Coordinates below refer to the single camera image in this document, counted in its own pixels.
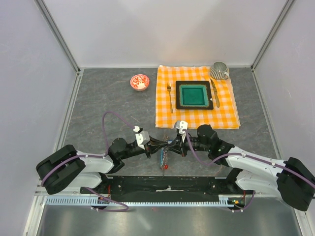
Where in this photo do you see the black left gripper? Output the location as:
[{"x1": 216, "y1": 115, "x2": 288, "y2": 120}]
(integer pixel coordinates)
[{"x1": 121, "y1": 135, "x2": 168, "y2": 159}]

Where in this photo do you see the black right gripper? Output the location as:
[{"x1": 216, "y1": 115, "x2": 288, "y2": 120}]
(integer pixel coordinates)
[{"x1": 165, "y1": 132, "x2": 210, "y2": 157}]

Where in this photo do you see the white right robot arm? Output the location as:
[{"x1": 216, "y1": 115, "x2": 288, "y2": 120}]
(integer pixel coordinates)
[{"x1": 166, "y1": 121, "x2": 315, "y2": 211}]

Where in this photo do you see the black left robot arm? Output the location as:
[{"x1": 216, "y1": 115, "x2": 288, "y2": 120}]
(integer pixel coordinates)
[{"x1": 35, "y1": 137, "x2": 167, "y2": 195}]

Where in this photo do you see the black teal square plate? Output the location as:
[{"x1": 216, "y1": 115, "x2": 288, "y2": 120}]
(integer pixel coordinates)
[{"x1": 175, "y1": 81, "x2": 214, "y2": 110}]

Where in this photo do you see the gold fork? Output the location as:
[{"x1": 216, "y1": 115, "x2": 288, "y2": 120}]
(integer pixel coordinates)
[{"x1": 167, "y1": 83, "x2": 173, "y2": 113}]

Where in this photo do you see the red patterned bowl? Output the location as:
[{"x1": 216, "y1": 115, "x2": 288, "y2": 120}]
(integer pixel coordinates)
[{"x1": 130, "y1": 74, "x2": 150, "y2": 91}]

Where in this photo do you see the gold knife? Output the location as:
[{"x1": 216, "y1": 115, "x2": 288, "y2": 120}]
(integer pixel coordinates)
[{"x1": 211, "y1": 79, "x2": 220, "y2": 108}]

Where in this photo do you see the striped ceramic mug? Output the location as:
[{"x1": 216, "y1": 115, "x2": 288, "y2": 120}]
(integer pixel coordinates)
[{"x1": 210, "y1": 61, "x2": 230, "y2": 80}]

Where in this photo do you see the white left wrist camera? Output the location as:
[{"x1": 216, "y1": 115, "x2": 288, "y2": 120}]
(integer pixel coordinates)
[{"x1": 133, "y1": 126, "x2": 150, "y2": 150}]

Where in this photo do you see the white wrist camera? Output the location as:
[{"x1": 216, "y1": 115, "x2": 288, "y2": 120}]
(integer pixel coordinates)
[
  {"x1": 133, "y1": 126, "x2": 150, "y2": 150},
  {"x1": 174, "y1": 120, "x2": 188, "y2": 135}
]

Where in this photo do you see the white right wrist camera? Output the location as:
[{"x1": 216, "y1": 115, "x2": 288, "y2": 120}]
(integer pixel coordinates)
[{"x1": 174, "y1": 120, "x2": 188, "y2": 135}]

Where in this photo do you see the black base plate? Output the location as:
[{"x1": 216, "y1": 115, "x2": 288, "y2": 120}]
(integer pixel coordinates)
[{"x1": 93, "y1": 176, "x2": 253, "y2": 203}]

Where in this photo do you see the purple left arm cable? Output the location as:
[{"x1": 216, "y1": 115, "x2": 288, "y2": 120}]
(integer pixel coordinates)
[{"x1": 40, "y1": 111, "x2": 138, "y2": 212}]

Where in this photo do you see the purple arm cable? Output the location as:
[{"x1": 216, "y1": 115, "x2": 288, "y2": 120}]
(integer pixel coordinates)
[
  {"x1": 184, "y1": 132, "x2": 315, "y2": 213},
  {"x1": 40, "y1": 111, "x2": 138, "y2": 212}
]

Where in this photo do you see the slotted cable duct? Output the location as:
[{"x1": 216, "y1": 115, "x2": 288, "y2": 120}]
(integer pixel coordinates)
[{"x1": 45, "y1": 196, "x2": 234, "y2": 207}]

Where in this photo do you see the aluminium frame rail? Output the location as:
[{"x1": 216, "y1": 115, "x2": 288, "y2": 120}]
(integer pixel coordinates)
[{"x1": 34, "y1": 0, "x2": 82, "y2": 73}]

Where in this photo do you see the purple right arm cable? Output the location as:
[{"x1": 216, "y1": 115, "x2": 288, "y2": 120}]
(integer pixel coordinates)
[{"x1": 184, "y1": 132, "x2": 315, "y2": 213}]

